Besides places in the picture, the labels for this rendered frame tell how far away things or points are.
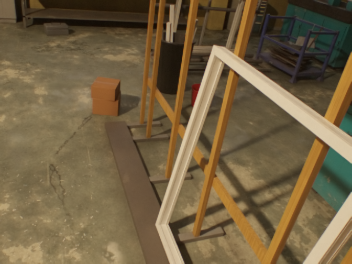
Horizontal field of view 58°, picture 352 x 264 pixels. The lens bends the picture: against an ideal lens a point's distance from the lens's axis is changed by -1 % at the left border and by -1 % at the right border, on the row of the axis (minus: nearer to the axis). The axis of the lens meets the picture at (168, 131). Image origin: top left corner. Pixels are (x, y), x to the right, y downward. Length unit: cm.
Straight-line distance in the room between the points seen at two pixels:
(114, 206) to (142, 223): 32
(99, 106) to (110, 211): 164
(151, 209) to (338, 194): 165
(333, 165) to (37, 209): 255
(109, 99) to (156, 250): 208
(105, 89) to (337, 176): 260
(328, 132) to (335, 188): 205
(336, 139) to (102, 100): 314
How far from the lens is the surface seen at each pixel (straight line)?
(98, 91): 391
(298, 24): 869
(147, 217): 263
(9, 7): 799
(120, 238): 255
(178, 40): 495
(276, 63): 660
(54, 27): 712
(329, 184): 328
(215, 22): 906
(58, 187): 298
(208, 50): 647
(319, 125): 123
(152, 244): 246
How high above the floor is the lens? 195
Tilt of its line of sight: 31 degrees down
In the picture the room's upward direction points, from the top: 8 degrees clockwise
